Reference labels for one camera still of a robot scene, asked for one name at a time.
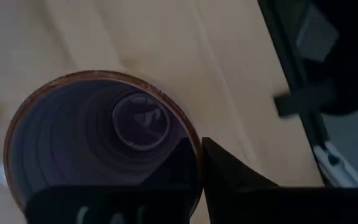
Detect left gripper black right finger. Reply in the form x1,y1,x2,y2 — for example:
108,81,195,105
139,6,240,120
201,137,280,224

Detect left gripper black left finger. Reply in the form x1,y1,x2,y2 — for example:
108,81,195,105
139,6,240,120
140,136,200,187

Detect purple mug with white handle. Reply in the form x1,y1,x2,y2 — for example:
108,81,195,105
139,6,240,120
0,70,203,224

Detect light grey bar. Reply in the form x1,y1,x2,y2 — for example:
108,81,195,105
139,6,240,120
311,140,358,188

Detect black device with grey panel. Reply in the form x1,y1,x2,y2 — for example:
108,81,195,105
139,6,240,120
295,0,358,116

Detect black frame bracket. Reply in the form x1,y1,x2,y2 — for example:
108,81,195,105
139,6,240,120
273,81,338,118

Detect black aluminium table frame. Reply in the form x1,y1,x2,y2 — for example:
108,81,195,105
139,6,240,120
256,0,335,187

